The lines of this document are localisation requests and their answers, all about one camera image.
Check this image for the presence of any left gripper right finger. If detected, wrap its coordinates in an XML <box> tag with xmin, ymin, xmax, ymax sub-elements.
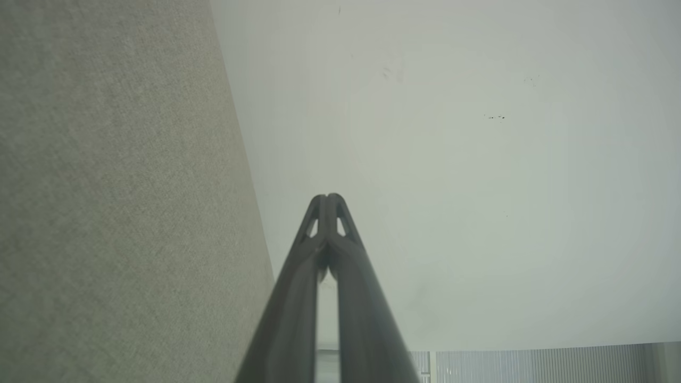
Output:
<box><xmin>326</xmin><ymin>193</ymin><xmax>421</xmax><ymax>383</ymax></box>

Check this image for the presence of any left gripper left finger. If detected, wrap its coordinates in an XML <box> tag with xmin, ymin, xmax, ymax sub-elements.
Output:
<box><xmin>234</xmin><ymin>194</ymin><xmax>328</xmax><ymax>383</ymax></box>

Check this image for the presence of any white ribbed panel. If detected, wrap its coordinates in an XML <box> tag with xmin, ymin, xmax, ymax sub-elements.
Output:
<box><xmin>409</xmin><ymin>342</ymin><xmax>681</xmax><ymax>383</ymax></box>

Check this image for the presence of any grey fabric sofa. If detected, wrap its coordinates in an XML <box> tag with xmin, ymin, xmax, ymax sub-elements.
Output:
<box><xmin>0</xmin><ymin>0</ymin><xmax>275</xmax><ymax>383</ymax></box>

